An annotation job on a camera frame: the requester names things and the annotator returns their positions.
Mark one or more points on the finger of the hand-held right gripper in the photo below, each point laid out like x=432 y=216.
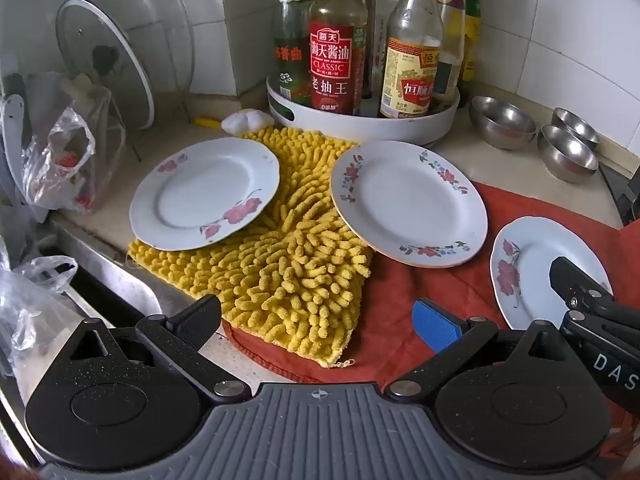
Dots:
x=575 y=280
x=595 y=327

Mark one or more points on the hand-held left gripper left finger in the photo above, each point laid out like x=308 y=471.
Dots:
x=192 y=325

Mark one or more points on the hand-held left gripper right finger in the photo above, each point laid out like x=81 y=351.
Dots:
x=435 y=325

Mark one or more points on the white plate large red flowers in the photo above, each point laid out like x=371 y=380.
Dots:
x=530 y=260
x=200 y=195

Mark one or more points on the stainless steel bowl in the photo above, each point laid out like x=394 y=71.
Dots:
x=567 y=155
x=502 y=122
x=575 y=122

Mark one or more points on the white plate small rim flowers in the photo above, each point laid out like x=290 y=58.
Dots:
x=405 y=200

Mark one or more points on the red cloth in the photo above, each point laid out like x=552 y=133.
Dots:
x=395 y=290

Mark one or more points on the black gas stove burner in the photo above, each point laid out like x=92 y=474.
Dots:
x=627 y=195

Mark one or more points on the stainless steel sink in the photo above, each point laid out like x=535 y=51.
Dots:
x=100 y=260

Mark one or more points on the yellow chenille mat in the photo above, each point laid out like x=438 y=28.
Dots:
x=300 y=270

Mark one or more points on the empty clear plastic bag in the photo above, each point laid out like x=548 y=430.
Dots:
x=30 y=310

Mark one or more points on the small yellow item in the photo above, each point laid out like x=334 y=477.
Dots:
x=207 y=122

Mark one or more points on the clear plastic bag red contents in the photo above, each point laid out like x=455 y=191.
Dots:
x=65 y=160

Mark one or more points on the white two-tier rotating rack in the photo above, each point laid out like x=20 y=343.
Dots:
x=350 y=127

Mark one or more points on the white plastic utensil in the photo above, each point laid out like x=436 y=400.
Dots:
x=14 y=130

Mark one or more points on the green yellow-label sauce bottle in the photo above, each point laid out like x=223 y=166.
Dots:
x=472 y=35

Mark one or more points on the yellow-cap vinegar bottle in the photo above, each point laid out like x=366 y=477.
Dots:
x=410 y=60

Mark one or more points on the purple-neck clear bottle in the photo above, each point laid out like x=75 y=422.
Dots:
x=452 y=35

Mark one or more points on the red-label soy sauce bottle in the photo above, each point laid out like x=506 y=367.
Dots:
x=335 y=60

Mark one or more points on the green glass bottle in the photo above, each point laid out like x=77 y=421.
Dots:
x=290 y=35

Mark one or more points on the large glass pot lid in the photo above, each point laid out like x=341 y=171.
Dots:
x=160 y=20

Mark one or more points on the glass lid black knob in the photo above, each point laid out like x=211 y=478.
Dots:
x=80 y=25

